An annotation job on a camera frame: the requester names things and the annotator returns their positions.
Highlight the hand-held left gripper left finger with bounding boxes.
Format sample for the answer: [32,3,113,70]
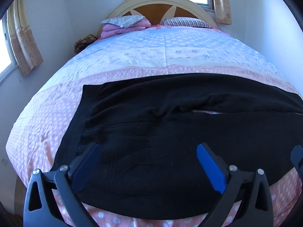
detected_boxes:
[23,143,102,227]

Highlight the striped pillow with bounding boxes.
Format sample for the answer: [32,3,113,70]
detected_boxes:
[162,17,213,29]

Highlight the cream wooden arched headboard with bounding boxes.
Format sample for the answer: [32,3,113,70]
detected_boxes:
[97,0,219,38]

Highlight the pink blue polka dot bedspread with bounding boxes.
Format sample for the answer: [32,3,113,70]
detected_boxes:
[5,26,303,227]

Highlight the black pants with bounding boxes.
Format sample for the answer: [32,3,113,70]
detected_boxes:
[53,73,303,220]

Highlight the folded pink blanket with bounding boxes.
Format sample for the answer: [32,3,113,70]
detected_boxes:
[101,19,152,39]

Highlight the grey floral pillow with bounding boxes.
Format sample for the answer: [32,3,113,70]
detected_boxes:
[99,15,146,28]

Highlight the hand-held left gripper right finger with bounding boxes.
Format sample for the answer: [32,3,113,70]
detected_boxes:
[196,143,281,227]

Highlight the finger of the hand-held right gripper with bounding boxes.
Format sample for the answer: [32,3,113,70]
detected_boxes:
[290,145,303,178]

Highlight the side window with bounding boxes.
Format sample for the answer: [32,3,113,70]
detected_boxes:
[0,12,19,83]

